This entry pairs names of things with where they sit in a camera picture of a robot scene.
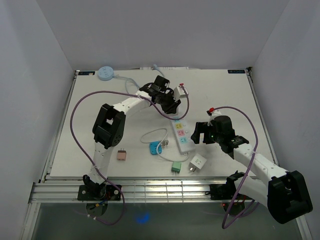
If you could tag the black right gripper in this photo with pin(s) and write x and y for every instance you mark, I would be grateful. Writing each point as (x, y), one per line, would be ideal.
(200, 128)

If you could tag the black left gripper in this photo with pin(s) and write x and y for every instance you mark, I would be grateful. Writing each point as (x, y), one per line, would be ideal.
(172, 108)

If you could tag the pink small plug adapter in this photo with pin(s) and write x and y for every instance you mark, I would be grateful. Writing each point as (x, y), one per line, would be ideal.
(121, 155)

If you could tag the white multicolour power strip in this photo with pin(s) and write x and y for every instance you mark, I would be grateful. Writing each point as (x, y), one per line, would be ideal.
(182, 135)

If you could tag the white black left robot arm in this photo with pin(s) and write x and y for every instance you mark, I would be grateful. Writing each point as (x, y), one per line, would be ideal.
(109, 126)

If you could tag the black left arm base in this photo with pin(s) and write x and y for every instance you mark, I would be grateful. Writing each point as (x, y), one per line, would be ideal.
(106, 192)

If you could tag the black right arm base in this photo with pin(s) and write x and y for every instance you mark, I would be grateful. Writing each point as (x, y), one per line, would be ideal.
(226, 191)

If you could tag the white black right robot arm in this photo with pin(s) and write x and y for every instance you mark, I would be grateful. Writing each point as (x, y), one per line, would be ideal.
(284, 193)

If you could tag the green small plug adapter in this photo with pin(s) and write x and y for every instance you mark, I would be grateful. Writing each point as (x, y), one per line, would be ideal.
(176, 167)

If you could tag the white cube socket adapter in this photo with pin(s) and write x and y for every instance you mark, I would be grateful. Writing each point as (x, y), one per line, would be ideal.
(197, 163)

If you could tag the black corner label right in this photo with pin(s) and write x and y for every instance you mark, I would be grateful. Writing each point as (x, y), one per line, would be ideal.
(236, 71)

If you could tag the black corner label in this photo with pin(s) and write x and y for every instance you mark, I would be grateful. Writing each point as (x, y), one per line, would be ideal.
(86, 73)
(236, 71)

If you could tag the round light blue socket hub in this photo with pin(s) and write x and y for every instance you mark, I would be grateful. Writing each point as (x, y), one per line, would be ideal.
(105, 73)

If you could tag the black corner label left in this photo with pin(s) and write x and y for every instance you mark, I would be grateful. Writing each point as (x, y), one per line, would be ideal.
(86, 73)

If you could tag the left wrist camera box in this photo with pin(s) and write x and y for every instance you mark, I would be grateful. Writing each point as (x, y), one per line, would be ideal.
(180, 92)

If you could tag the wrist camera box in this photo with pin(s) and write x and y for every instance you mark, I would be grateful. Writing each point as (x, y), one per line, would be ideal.
(180, 92)
(213, 113)

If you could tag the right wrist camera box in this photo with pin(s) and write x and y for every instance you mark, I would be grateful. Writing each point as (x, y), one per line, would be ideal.
(213, 113)

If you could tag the blue cable winder clip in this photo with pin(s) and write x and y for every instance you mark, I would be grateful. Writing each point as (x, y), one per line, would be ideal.
(155, 148)

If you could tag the aluminium frame rail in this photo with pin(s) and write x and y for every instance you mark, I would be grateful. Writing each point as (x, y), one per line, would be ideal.
(176, 190)

